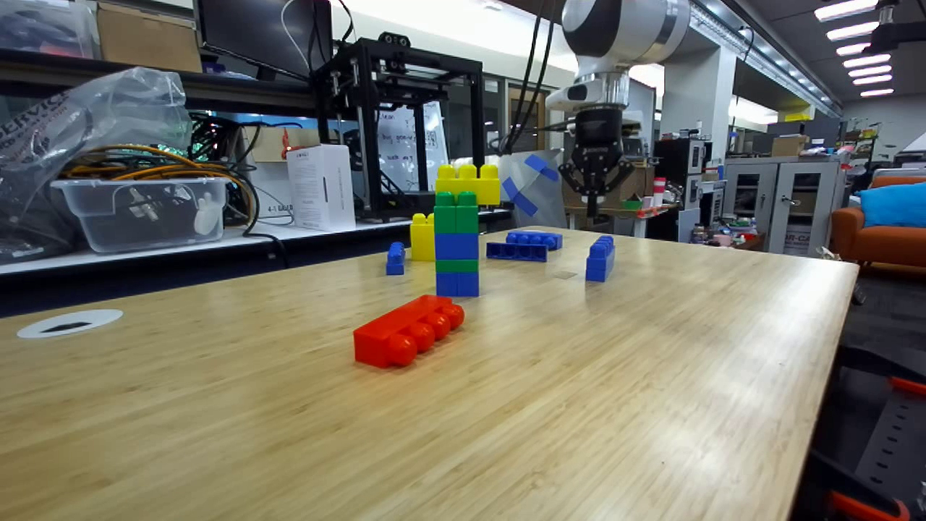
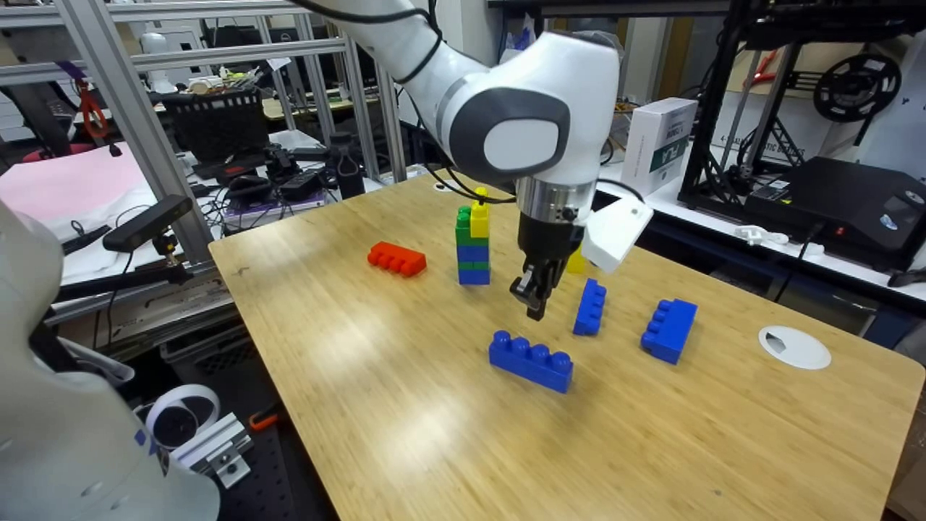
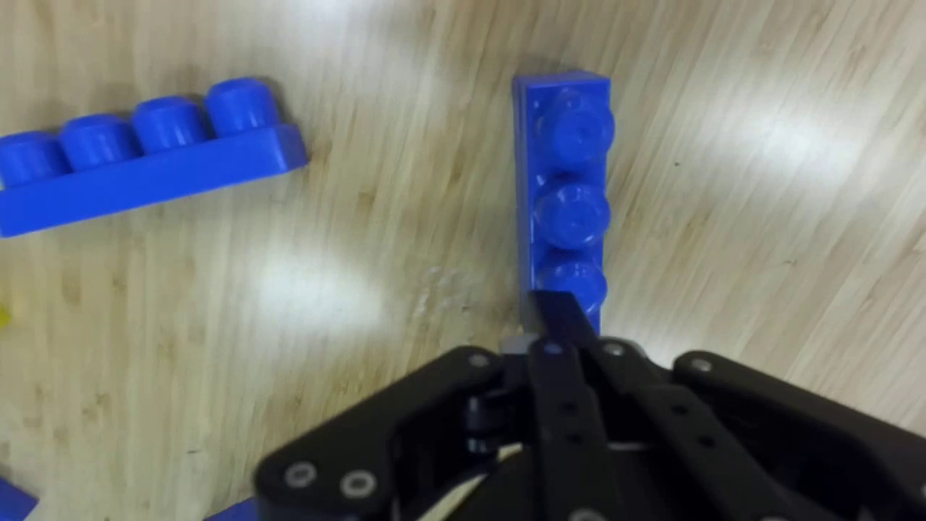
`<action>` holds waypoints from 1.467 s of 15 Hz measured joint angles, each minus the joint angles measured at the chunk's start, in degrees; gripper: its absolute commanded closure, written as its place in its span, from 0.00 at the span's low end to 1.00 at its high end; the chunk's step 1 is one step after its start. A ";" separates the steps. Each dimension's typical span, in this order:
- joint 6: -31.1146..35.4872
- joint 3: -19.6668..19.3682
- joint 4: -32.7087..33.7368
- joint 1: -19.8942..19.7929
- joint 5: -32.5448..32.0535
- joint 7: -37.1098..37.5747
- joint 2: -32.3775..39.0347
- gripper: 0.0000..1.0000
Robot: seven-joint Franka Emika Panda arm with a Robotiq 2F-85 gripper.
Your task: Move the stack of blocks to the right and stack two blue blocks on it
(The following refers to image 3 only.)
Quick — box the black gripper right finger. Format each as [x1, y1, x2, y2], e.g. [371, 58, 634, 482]
[557, 285, 926, 521]

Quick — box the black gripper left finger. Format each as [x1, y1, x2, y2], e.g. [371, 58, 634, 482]
[252, 285, 621, 521]

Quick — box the blue square toy block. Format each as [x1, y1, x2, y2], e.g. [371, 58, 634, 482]
[203, 492, 265, 521]

